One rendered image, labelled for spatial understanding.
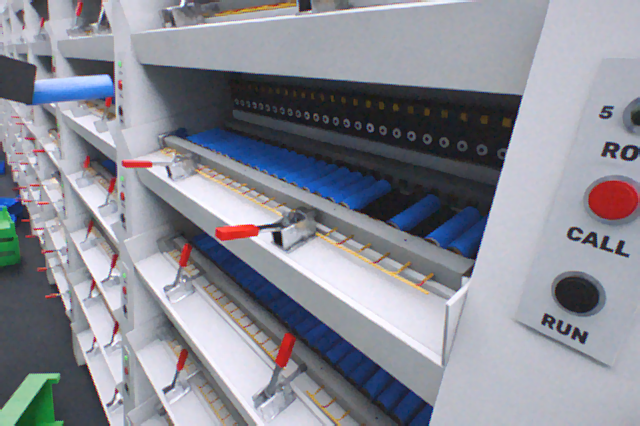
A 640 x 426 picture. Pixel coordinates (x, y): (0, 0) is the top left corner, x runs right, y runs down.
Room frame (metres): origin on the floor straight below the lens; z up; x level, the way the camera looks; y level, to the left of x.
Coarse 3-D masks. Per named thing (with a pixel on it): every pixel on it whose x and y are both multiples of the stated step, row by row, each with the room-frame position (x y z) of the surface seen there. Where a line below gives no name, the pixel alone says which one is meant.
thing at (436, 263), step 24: (168, 144) 0.63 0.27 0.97; (192, 144) 0.58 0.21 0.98; (216, 168) 0.50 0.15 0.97; (240, 168) 0.46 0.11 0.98; (264, 192) 0.41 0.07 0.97; (288, 192) 0.38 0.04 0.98; (336, 216) 0.32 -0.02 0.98; (360, 216) 0.32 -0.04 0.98; (360, 240) 0.31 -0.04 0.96; (384, 240) 0.28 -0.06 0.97; (408, 240) 0.28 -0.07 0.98; (408, 264) 0.27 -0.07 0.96; (432, 264) 0.25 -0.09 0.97; (456, 264) 0.24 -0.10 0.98; (456, 288) 0.24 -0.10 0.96
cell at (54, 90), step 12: (36, 84) 0.29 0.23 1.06; (48, 84) 0.30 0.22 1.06; (60, 84) 0.30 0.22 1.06; (72, 84) 0.31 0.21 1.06; (84, 84) 0.31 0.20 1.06; (96, 84) 0.32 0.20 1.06; (108, 84) 0.32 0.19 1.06; (36, 96) 0.29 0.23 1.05; (48, 96) 0.29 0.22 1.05; (60, 96) 0.30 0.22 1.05; (72, 96) 0.31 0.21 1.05; (84, 96) 0.31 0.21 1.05; (96, 96) 0.32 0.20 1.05; (108, 96) 0.33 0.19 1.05
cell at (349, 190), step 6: (360, 180) 0.40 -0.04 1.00; (366, 180) 0.40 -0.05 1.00; (372, 180) 0.41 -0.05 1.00; (348, 186) 0.39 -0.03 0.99; (354, 186) 0.39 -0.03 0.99; (360, 186) 0.40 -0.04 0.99; (366, 186) 0.40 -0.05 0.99; (336, 192) 0.38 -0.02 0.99; (342, 192) 0.38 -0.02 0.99; (348, 192) 0.38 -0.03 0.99; (354, 192) 0.39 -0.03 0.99; (336, 198) 0.37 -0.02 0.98; (342, 198) 0.38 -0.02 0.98
